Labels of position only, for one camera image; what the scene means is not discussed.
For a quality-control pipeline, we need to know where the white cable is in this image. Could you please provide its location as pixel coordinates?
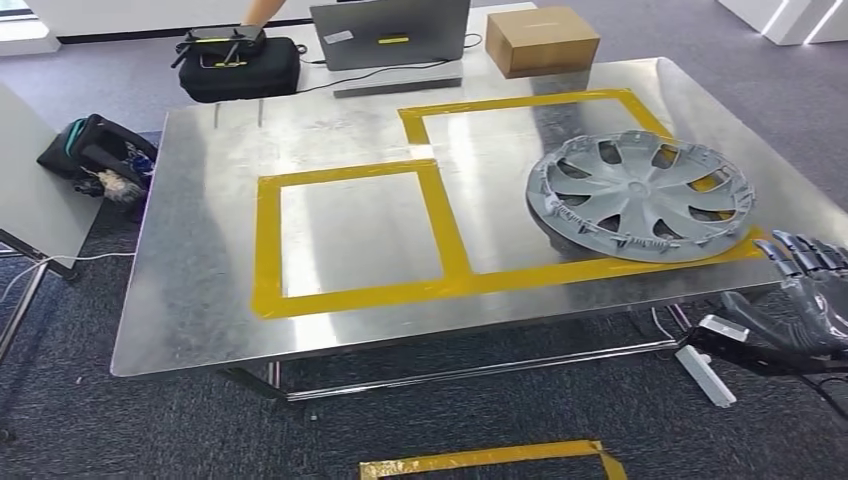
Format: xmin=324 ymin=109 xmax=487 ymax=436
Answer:
xmin=0 ymin=251 xmax=137 ymax=303

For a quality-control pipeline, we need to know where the grey plastic wheel hubcap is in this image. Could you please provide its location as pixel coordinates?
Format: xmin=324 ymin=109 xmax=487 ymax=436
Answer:
xmin=526 ymin=130 xmax=757 ymax=264

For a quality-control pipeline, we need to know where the black laptop cable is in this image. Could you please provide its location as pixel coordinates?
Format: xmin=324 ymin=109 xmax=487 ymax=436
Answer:
xmin=298 ymin=33 xmax=484 ymax=94

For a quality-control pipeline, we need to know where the grey side table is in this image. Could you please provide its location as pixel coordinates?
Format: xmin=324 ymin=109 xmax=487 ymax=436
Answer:
xmin=0 ymin=82 xmax=104 ymax=362

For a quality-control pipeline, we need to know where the black hard carry case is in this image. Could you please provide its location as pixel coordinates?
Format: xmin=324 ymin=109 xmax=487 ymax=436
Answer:
xmin=178 ymin=36 xmax=301 ymax=104

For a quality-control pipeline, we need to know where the grey laptop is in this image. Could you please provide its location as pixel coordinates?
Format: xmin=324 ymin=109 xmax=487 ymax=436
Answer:
xmin=309 ymin=0 xmax=472 ymax=99

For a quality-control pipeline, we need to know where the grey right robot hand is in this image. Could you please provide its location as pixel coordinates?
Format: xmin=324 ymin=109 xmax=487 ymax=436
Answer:
xmin=720 ymin=230 xmax=848 ymax=359

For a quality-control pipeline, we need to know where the black remote controller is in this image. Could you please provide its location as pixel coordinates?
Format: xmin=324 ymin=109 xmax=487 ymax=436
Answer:
xmin=170 ymin=25 xmax=268 ymax=69

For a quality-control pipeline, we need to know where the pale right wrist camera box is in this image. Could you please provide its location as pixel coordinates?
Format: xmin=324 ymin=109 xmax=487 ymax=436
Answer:
xmin=698 ymin=314 xmax=750 ymax=342

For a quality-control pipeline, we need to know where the white angular plinth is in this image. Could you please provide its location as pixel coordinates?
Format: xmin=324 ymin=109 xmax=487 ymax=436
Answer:
xmin=718 ymin=0 xmax=848 ymax=46
xmin=0 ymin=19 xmax=61 ymax=58

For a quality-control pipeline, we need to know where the brown cardboard box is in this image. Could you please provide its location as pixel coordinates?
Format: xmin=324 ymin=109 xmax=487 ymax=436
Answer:
xmin=485 ymin=6 xmax=602 ymax=79

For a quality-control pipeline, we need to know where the open black bag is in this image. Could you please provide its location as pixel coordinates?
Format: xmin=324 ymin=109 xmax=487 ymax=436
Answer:
xmin=36 ymin=113 xmax=159 ymax=203

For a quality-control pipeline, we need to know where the person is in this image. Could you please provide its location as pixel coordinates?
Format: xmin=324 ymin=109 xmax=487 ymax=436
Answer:
xmin=241 ymin=0 xmax=286 ymax=31

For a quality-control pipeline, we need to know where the white floor power strip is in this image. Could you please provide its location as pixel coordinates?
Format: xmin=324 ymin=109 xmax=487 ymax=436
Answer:
xmin=675 ymin=344 xmax=738 ymax=409

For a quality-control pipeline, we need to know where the steel workbench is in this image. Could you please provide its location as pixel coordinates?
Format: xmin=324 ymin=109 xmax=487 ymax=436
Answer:
xmin=109 ymin=56 xmax=848 ymax=404

